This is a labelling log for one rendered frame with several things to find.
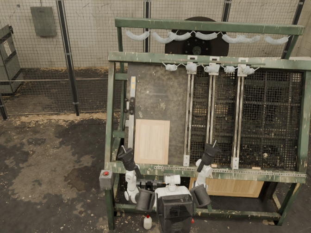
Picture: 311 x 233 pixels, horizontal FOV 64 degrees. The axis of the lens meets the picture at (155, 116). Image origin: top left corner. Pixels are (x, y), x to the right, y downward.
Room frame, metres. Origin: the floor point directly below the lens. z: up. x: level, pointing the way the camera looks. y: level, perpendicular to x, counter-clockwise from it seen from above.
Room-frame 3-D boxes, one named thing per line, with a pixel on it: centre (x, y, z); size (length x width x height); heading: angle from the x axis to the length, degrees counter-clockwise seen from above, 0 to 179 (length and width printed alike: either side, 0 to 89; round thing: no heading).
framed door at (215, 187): (2.18, -0.91, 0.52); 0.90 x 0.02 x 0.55; 89
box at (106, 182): (1.82, 0.48, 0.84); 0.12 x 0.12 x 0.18; 89
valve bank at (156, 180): (1.88, 0.04, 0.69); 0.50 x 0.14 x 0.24; 89
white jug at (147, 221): (1.86, 0.04, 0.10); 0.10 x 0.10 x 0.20
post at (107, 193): (1.82, 0.48, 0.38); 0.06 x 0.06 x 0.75; 89
